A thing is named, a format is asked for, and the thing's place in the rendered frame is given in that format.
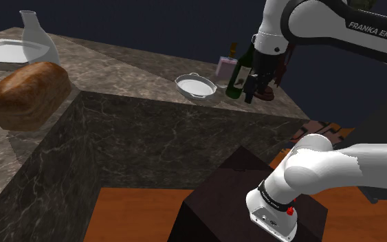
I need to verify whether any brown bread loaf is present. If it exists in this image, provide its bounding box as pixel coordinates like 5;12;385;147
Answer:
0;61;73;132

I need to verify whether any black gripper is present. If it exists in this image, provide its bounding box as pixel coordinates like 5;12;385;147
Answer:
243;49;284;105

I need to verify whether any dark green wine bottle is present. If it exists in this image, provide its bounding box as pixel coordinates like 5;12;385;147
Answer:
225;42;256;100

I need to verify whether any reddish brown figure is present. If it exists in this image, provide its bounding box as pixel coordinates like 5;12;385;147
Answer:
253;43;296;102

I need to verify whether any dark robot stand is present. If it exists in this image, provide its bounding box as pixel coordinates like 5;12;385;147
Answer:
167;145;329;242

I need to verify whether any white oval baking dish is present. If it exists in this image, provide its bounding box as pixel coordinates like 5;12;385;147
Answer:
174;72;218;100

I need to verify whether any white vase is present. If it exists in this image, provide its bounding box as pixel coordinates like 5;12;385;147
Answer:
19;10;61;67

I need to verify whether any white plate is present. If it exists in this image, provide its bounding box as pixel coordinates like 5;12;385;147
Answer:
0;38;51;64

